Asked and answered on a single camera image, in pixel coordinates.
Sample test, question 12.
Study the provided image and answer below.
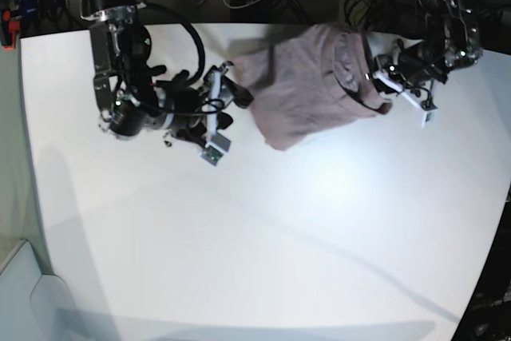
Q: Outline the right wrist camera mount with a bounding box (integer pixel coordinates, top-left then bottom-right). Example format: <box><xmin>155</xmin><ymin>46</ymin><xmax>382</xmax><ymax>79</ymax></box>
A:
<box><xmin>161</xmin><ymin>60</ymin><xmax>255</xmax><ymax>167</ymax></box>

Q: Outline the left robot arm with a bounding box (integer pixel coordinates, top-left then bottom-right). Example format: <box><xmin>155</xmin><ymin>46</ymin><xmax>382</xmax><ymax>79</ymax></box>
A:
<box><xmin>372</xmin><ymin>0</ymin><xmax>482</xmax><ymax>96</ymax></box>

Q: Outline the red and black clamp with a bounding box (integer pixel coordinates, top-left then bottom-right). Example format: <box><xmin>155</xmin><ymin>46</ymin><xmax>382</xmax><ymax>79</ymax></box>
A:
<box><xmin>1</xmin><ymin>9</ymin><xmax>21</xmax><ymax>50</ymax></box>

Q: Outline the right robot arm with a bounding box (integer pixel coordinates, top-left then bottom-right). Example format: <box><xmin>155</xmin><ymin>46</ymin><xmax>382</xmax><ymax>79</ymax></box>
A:
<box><xmin>80</xmin><ymin>0</ymin><xmax>236</xmax><ymax>164</ymax></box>

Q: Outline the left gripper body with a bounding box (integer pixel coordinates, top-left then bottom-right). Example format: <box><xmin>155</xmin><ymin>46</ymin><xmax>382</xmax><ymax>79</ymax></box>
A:
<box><xmin>374</xmin><ymin>43</ymin><xmax>481</xmax><ymax>96</ymax></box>

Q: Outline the mauve t-shirt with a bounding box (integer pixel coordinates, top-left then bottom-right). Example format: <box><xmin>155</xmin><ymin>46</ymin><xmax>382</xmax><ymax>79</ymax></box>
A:
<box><xmin>232</xmin><ymin>24</ymin><xmax>393</xmax><ymax>151</ymax></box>

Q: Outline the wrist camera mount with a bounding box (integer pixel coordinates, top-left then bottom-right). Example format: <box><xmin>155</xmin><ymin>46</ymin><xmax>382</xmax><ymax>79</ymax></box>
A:
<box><xmin>161</xmin><ymin>60</ymin><xmax>255</xmax><ymax>167</ymax></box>
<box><xmin>363</xmin><ymin>39</ymin><xmax>439</xmax><ymax>129</ymax></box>

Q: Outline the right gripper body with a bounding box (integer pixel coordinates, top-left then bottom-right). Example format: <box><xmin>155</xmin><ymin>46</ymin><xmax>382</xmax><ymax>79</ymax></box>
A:
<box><xmin>98</xmin><ymin>71</ymin><xmax>235</xmax><ymax>154</ymax></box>

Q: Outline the grey side table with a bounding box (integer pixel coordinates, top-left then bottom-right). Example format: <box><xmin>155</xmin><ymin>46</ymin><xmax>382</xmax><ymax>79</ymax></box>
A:
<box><xmin>1</xmin><ymin>240</ymin><xmax>74</xmax><ymax>340</ymax></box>

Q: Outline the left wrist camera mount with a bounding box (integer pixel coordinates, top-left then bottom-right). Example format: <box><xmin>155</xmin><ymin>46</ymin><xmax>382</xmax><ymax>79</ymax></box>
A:
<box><xmin>363</xmin><ymin>39</ymin><xmax>439</xmax><ymax>129</ymax></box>

